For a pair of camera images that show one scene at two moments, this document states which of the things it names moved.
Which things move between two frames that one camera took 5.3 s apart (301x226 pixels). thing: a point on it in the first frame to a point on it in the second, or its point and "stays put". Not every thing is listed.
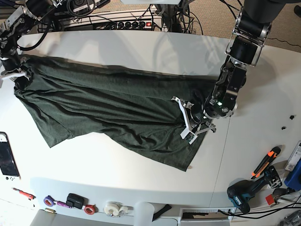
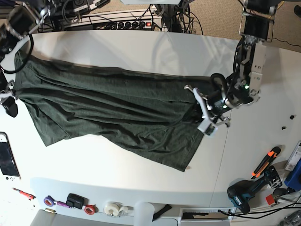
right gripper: x=198 y=122 to x=214 y=106
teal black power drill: x=239 y=190 stays put
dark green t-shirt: x=141 y=112 stays put
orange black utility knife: x=269 y=157 stays put
